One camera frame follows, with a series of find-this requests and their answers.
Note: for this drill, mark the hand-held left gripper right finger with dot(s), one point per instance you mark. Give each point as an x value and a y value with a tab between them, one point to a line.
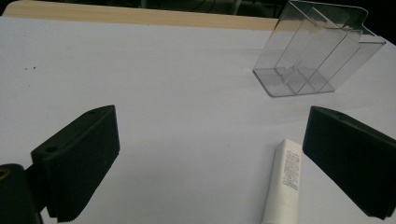
351	158

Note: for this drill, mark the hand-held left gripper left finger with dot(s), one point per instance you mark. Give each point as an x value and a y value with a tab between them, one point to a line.
77	161

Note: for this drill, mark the white cosmetic tube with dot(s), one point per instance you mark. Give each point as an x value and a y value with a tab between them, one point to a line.
285	183

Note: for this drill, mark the clear acrylic organizer rack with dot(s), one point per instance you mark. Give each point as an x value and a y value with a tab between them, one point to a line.
314	53

